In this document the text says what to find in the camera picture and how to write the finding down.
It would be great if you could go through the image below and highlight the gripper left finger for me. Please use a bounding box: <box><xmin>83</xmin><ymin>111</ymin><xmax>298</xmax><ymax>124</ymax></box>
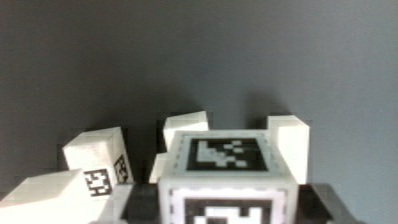
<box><xmin>123</xmin><ymin>184</ymin><xmax>161</xmax><ymax>224</ymax></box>

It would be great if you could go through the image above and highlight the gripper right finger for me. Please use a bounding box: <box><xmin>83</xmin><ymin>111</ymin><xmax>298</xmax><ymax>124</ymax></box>
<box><xmin>296</xmin><ymin>183</ymin><xmax>363</xmax><ymax>224</ymax></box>

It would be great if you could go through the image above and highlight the white chair backrest frame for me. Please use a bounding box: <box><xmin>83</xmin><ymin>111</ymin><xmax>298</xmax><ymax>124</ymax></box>
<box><xmin>0</xmin><ymin>127</ymin><xmax>134</xmax><ymax>224</ymax></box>

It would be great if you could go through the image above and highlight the white tagged cube nut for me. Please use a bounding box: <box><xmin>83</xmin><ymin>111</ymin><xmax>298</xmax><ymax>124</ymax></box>
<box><xmin>159</xmin><ymin>130</ymin><xmax>299</xmax><ymax>224</ymax></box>

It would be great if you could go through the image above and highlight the white chair leg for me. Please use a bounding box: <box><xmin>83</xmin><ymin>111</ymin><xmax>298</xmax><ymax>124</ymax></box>
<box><xmin>150</xmin><ymin>111</ymin><xmax>211</xmax><ymax>184</ymax></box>
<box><xmin>267</xmin><ymin>115</ymin><xmax>312</xmax><ymax>184</ymax></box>

